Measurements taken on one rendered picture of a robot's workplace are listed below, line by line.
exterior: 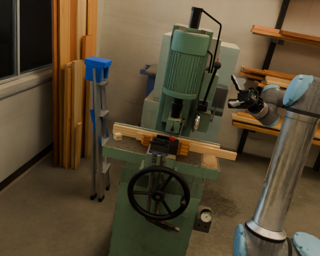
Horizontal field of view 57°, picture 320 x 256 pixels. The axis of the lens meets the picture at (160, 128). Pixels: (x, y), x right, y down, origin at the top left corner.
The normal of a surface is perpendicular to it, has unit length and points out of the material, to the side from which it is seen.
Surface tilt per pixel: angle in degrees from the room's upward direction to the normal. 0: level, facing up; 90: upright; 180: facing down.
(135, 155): 90
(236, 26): 90
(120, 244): 90
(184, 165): 90
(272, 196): 80
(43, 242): 0
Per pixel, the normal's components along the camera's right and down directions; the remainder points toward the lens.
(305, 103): -0.43, 0.08
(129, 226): -0.12, 0.36
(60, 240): 0.18, -0.91
